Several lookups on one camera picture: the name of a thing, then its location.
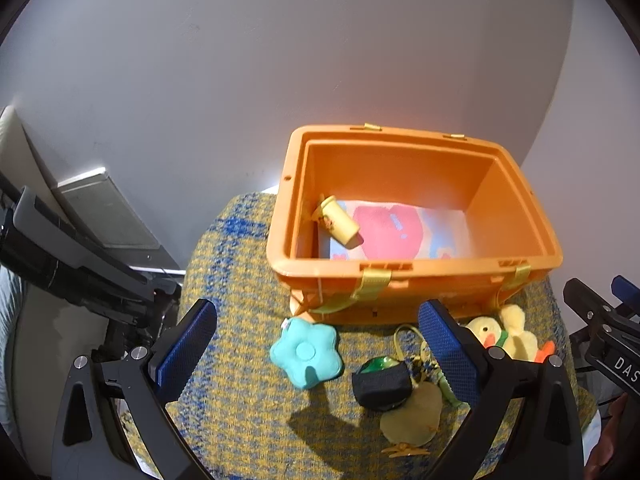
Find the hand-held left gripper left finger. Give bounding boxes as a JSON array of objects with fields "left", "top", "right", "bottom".
[{"left": 50, "top": 298, "right": 218, "bottom": 480}]

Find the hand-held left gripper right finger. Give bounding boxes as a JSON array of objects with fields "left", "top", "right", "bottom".
[{"left": 418, "top": 299, "right": 586, "bottom": 480}]

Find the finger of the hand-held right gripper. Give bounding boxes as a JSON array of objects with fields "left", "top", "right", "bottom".
[
  {"left": 610, "top": 275, "right": 640, "bottom": 318},
  {"left": 563, "top": 279, "right": 618, "bottom": 333}
]

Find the yellow blue lanyard strap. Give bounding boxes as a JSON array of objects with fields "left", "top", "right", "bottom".
[{"left": 394, "top": 325, "right": 471, "bottom": 407}]

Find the yellow duck plush toy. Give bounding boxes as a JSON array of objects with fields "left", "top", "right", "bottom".
[{"left": 467, "top": 304, "right": 557, "bottom": 365}]

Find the teal flower plush cushion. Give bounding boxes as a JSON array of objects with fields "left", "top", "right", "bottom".
[{"left": 270, "top": 316, "right": 343, "bottom": 390}]

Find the orange plastic storage box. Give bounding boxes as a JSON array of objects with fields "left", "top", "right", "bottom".
[{"left": 266, "top": 124, "right": 563, "bottom": 326}]

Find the person's right hand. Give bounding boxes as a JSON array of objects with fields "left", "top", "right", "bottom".
[{"left": 585, "top": 392, "right": 632, "bottom": 476}]

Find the green shiny ball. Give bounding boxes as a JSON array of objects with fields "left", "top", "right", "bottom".
[{"left": 362, "top": 356, "right": 401, "bottom": 376}]

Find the black fabric pouch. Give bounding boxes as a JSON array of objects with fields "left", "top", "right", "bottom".
[{"left": 352, "top": 360, "right": 413, "bottom": 411}]

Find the yellow blue woven mat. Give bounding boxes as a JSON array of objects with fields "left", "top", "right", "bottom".
[{"left": 122, "top": 192, "right": 601, "bottom": 480}]

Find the white cloth with pink heart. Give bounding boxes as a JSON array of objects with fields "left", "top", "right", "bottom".
[{"left": 327, "top": 200, "right": 473, "bottom": 262}]

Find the grey flat panel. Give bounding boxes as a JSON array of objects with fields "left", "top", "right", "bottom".
[{"left": 52, "top": 167, "right": 161, "bottom": 251}]

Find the small yellow toy bottle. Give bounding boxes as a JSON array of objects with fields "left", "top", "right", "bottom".
[{"left": 312, "top": 195, "right": 362, "bottom": 250}]

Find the beige leaning board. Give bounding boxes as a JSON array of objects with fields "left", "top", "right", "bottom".
[{"left": 0, "top": 105, "right": 56, "bottom": 201}]

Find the black folded equipment frame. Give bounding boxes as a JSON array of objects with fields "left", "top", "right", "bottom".
[{"left": 0, "top": 170, "right": 183, "bottom": 361}]

